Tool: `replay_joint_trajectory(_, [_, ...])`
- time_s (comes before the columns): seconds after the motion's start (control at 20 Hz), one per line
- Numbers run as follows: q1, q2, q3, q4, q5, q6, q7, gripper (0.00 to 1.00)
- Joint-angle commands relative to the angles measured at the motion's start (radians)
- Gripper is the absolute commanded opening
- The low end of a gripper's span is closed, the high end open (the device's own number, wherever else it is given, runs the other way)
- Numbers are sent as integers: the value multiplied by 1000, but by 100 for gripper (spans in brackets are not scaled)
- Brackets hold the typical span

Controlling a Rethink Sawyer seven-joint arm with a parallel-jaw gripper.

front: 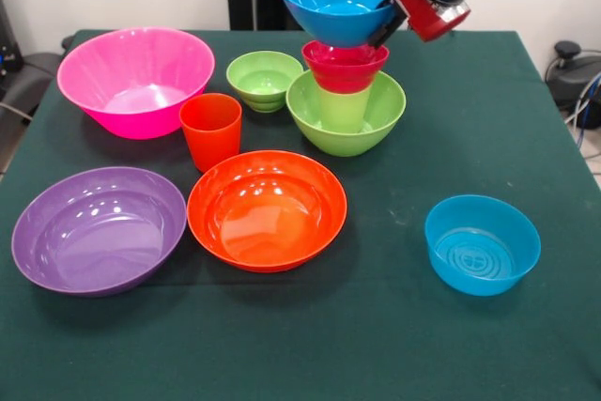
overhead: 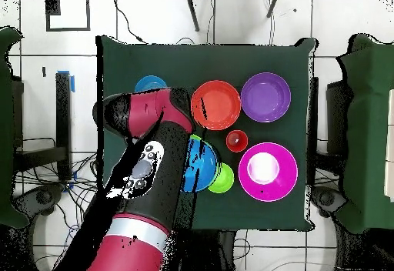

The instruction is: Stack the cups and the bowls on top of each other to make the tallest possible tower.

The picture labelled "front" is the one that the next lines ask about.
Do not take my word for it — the small crimson bowl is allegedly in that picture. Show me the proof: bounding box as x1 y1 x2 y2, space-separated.
301 40 391 95

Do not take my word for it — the light green cup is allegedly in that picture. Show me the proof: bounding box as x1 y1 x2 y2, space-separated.
318 88 371 133

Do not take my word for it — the small blue bowl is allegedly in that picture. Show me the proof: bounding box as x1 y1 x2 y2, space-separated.
424 193 542 298

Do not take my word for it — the black computer tower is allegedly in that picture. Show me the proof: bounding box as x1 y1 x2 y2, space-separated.
0 0 23 92

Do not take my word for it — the medium green bowl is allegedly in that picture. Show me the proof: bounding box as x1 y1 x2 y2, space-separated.
285 70 407 158

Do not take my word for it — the small green bowl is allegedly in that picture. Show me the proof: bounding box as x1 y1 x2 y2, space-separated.
225 50 305 114

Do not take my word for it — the orange cup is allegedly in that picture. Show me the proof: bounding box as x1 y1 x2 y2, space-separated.
178 92 243 175

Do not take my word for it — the wide orange bowl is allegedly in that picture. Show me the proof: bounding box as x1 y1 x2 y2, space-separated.
186 150 348 274

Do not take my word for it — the large pink bowl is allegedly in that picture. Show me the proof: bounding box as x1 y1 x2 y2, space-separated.
56 27 216 141

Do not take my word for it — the dark green tablecloth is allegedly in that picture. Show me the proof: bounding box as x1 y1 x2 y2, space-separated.
0 28 601 401

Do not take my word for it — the wide purple bowl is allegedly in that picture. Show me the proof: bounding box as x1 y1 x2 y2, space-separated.
10 166 188 299

